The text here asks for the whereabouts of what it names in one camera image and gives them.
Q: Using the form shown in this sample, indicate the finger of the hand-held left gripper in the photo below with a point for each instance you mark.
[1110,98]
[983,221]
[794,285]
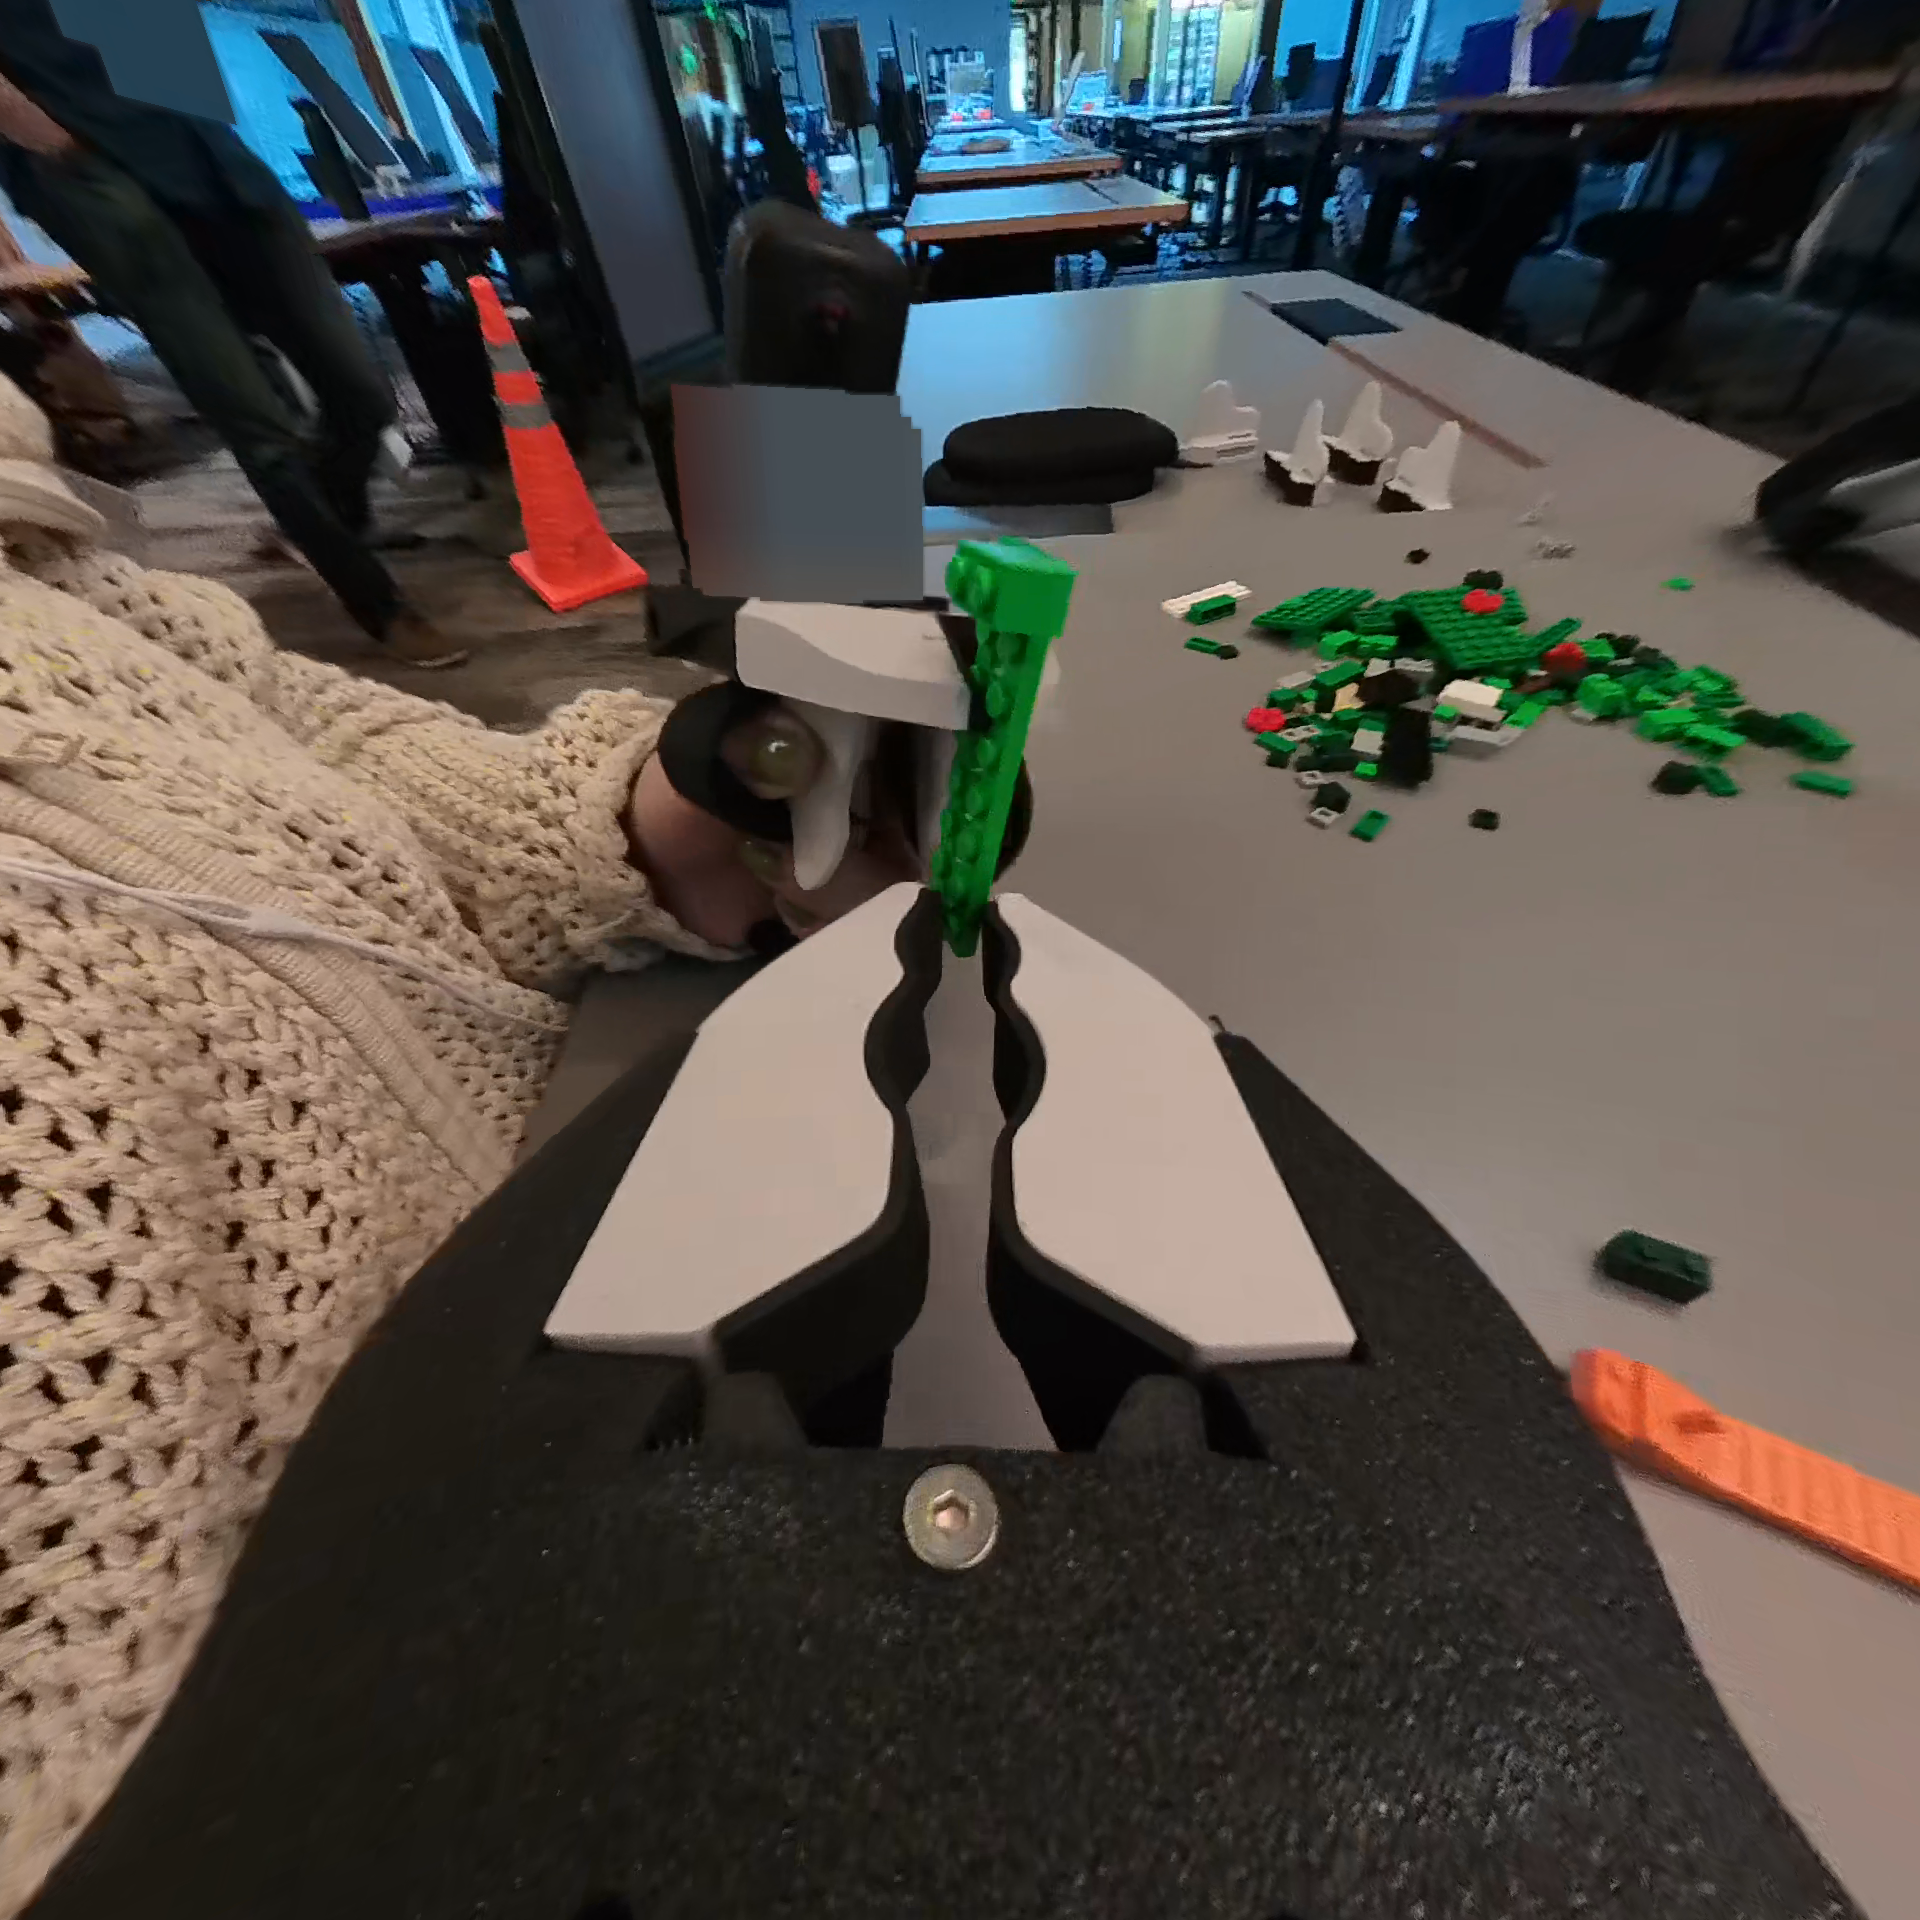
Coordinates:
[886,693]
[809,623]

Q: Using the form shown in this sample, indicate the orange brick separator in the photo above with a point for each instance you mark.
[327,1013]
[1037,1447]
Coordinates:
[1725,1447]

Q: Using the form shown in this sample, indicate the small dark green grey brick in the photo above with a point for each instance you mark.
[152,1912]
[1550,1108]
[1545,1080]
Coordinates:
[1656,1267]

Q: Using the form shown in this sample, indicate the black bag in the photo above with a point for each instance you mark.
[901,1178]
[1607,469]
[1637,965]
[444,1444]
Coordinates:
[1050,452]

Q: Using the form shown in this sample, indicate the long wooden workbench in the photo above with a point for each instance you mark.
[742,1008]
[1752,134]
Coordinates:
[1652,93]

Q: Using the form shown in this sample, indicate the pile of lego pieces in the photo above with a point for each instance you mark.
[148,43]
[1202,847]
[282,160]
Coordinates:
[1440,630]

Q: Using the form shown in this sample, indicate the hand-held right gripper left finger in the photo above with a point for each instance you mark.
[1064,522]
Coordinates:
[750,1172]

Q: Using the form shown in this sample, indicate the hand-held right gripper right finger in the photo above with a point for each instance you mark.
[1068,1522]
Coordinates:
[1170,1184]

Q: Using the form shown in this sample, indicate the white pointed stand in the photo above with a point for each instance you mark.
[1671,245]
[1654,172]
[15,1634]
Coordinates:
[1366,428]
[1309,452]
[1433,466]
[1223,428]

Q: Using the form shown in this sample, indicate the grey partition panel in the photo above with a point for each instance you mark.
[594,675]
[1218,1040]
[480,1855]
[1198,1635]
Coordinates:
[616,182]

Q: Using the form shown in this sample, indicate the cream knit sweater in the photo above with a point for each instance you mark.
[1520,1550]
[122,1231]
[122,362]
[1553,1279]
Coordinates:
[181,1126]

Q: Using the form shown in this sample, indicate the brown wooden table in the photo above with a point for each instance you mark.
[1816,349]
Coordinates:
[1037,211]
[1021,158]

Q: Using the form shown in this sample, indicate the black office chair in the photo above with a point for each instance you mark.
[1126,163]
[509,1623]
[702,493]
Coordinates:
[1829,480]

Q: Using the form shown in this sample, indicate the wide green lego plate with holes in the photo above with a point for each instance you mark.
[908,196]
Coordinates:
[983,781]

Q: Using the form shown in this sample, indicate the orange traffic cone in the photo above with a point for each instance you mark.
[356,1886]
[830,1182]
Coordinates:
[546,480]

